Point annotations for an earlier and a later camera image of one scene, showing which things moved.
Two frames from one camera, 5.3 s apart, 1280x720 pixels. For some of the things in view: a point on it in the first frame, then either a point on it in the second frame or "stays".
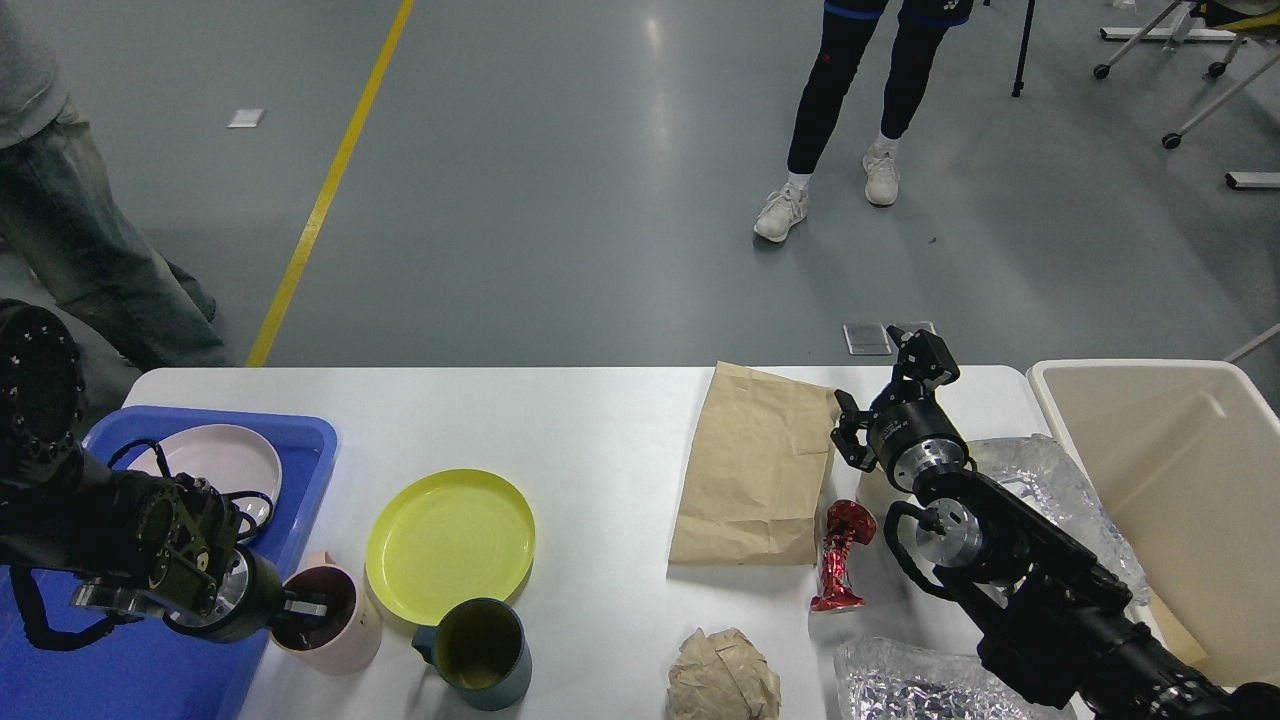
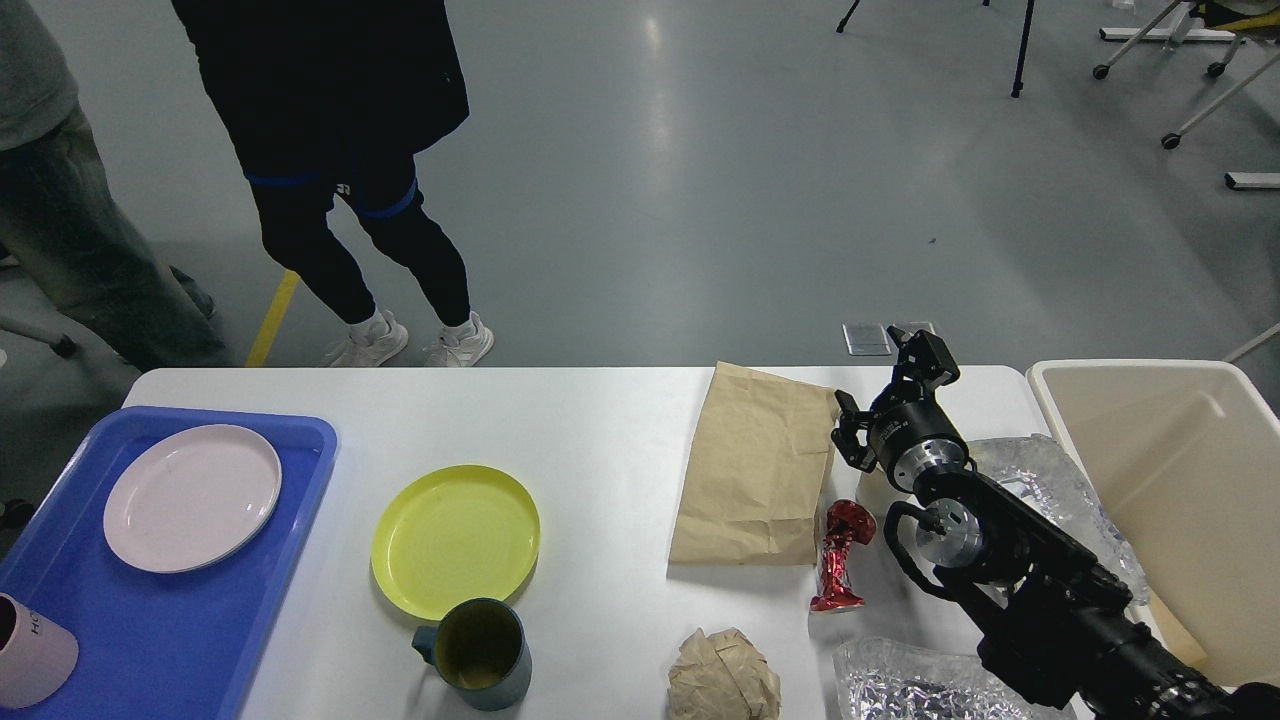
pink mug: (347, 640) → (38, 655)
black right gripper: (912, 437) stays
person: (848, 30) → (325, 96)
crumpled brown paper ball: (724, 676) stays
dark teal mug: (479, 650) stays
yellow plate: (443, 535) stays
